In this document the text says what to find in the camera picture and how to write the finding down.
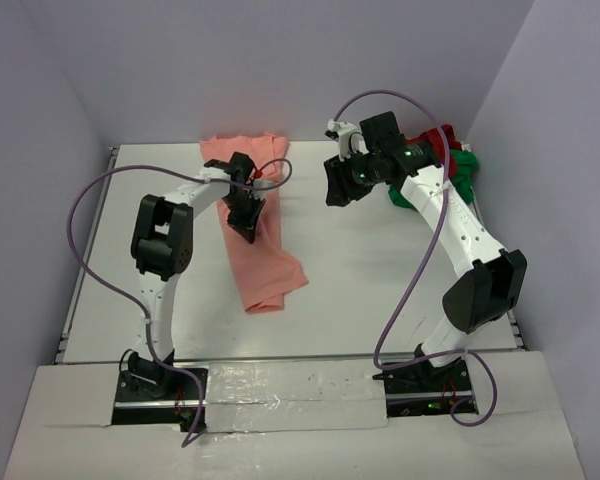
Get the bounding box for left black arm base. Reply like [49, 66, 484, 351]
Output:
[111, 349, 199, 433]

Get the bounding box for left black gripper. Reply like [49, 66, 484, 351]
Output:
[221, 191, 264, 243]

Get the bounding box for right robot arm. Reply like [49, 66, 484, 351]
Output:
[324, 112, 527, 391]

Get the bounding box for green t shirt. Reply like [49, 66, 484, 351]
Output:
[388, 146, 479, 210]

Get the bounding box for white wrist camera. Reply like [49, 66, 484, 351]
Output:
[250, 169, 276, 198]
[325, 119, 364, 161]

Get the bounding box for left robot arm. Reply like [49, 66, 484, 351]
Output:
[129, 152, 266, 399]

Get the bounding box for red t shirt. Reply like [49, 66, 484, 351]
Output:
[407, 124, 462, 158]

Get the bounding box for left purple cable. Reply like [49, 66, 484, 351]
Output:
[67, 158, 294, 448]

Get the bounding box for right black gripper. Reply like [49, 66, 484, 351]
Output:
[324, 146, 382, 207]

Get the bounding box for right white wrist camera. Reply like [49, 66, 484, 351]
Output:
[325, 119, 364, 161]

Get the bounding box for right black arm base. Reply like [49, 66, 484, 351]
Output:
[372, 359, 477, 418]

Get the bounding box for purple cable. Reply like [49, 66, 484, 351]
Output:
[67, 158, 294, 448]
[331, 89, 497, 426]

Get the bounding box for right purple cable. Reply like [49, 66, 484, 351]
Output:
[331, 89, 497, 426]

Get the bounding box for salmon pink t shirt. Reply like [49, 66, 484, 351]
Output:
[200, 133, 308, 314]

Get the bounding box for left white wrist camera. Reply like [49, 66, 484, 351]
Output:
[250, 169, 276, 198]

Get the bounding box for white cardboard front panel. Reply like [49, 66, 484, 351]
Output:
[0, 351, 596, 480]

